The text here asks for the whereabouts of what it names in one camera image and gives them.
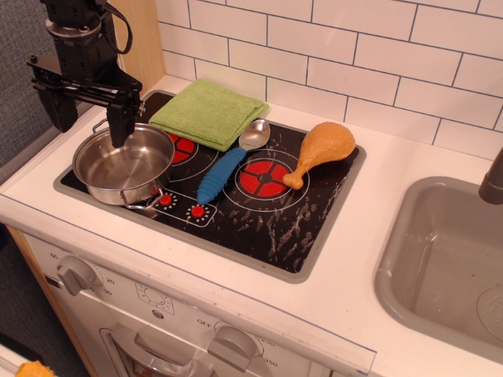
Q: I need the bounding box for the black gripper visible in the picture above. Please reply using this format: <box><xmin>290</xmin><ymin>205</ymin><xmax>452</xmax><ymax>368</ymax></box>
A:
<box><xmin>26</xmin><ymin>33</ymin><xmax>144</xmax><ymax>148</ymax></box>

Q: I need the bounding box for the blue handled metal spoon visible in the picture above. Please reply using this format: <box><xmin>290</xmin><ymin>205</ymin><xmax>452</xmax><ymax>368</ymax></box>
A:
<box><xmin>196</xmin><ymin>119</ymin><xmax>270</xmax><ymax>205</ymax></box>

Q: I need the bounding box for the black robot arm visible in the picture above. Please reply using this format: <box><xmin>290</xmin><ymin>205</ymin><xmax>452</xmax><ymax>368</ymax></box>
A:
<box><xmin>27</xmin><ymin>1</ymin><xmax>144</xmax><ymax>148</ymax></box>

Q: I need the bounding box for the green folded towel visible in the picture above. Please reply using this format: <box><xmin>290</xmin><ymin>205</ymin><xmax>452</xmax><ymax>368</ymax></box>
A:
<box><xmin>149</xmin><ymin>79</ymin><xmax>269</xmax><ymax>152</ymax></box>

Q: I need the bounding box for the stainless steel pot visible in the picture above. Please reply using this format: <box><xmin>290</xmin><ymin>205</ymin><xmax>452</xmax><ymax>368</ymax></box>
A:
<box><xmin>72</xmin><ymin>123</ymin><xmax>175</xmax><ymax>210</ymax></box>

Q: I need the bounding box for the wooden side panel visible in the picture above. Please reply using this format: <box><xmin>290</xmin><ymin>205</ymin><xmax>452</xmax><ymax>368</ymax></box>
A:
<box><xmin>108</xmin><ymin>0</ymin><xmax>165</xmax><ymax>97</ymax></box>

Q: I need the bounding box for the red left stove knob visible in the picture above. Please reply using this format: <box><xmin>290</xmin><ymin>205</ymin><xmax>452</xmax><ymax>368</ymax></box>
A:
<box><xmin>158</xmin><ymin>194</ymin><xmax>173</xmax><ymax>207</ymax></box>

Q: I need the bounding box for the red stove knob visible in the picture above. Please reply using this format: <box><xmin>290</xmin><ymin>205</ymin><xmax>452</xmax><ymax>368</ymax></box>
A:
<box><xmin>190</xmin><ymin>205</ymin><xmax>206</xmax><ymax>219</ymax></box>
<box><xmin>158</xmin><ymin>194</ymin><xmax>173</xmax><ymax>207</ymax></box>

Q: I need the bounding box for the red right stove knob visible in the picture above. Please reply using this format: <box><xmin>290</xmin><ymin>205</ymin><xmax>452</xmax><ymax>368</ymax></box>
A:
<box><xmin>190</xmin><ymin>205</ymin><xmax>206</xmax><ymax>219</ymax></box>

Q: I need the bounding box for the grey timer knob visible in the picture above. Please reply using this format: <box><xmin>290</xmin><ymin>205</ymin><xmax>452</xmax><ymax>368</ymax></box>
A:
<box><xmin>57</xmin><ymin>256</ymin><xmax>96</xmax><ymax>296</ymax></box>

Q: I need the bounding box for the black toy stovetop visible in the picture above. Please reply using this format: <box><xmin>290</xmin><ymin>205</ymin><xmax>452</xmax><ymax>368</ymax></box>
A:
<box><xmin>53</xmin><ymin>90</ymin><xmax>368</xmax><ymax>285</ymax></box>

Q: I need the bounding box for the orange toy chicken drumstick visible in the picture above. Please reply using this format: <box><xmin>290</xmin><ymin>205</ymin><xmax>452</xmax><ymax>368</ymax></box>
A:
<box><xmin>282</xmin><ymin>122</ymin><xmax>356</xmax><ymax>190</ymax></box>

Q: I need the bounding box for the orange object at corner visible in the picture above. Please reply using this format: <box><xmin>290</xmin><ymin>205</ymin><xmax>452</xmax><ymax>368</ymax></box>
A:
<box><xmin>15</xmin><ymin>361</ymin><xmax>56</xmax><ymax>377</ymax></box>

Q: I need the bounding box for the grey oven temperature knob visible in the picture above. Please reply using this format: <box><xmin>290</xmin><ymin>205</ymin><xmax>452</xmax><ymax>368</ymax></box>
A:
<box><xmin>207</xmin><ymin>326</ymin><xmax>259</xmax><ymax>372</ymax></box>

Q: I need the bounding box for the grey sink basin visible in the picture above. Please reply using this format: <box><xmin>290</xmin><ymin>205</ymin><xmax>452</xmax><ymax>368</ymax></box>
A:
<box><xmin>375</xmin><ymin>177</ymin><xmax>502</xmax><ymax>363</ymax></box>

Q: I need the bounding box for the grey faucet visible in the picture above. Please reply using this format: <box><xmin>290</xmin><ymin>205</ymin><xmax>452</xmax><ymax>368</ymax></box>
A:
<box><xmin>478</xmin><ymin>148</ymin><xmax>503</xmax><ymax>205</ymax></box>

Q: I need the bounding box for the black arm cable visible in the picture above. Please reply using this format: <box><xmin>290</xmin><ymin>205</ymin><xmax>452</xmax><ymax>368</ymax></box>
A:
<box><xmin>97</xmin><ymin>0</ymin><xmax>134</xmax><ymax>56</ymax></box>

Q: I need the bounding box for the grey oven door handle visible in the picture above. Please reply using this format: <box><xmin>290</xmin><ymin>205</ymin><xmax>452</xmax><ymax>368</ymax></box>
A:
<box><xmin>109</xmin><ymin>324</ymin><xmax>214</xmax><ymax>376</ymax></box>

